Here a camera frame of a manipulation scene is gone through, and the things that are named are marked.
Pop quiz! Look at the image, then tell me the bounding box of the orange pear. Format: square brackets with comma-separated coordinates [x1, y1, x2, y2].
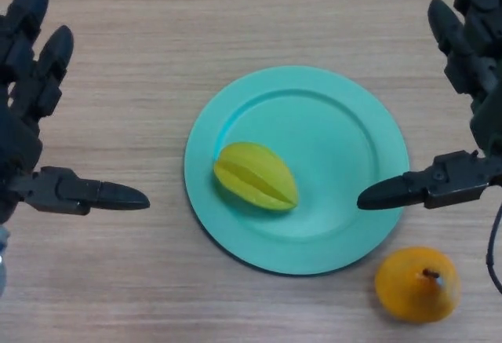
[374, 246, 461, 324]

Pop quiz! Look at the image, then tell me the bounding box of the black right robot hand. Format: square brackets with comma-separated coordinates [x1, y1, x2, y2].
[356, 0, 502, 211]

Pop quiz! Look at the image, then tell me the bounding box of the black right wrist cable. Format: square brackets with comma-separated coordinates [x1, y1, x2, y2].
[486, 188, 502, 295]

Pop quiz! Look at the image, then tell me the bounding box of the yellow starfruit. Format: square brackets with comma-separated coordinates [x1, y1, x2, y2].
[213, 141, 300, 213]

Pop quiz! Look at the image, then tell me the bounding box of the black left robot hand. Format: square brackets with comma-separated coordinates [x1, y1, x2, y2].
[0, 0, 151, 224]

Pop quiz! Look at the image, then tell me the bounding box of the green round plate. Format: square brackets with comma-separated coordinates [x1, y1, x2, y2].
[184, 65, 410, 277]

